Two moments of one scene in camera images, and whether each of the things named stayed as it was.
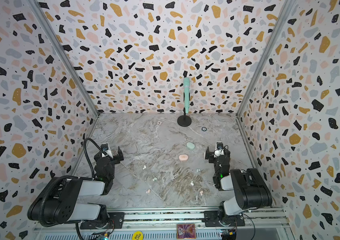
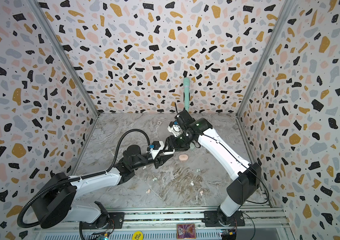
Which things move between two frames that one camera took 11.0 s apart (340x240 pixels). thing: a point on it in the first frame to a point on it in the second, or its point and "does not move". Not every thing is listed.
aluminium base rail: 261,223 does not move
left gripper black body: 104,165 to 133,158
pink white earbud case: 183,157 does not move
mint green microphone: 186,93 does not move
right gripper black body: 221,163 to 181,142
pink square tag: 184,231 does not move
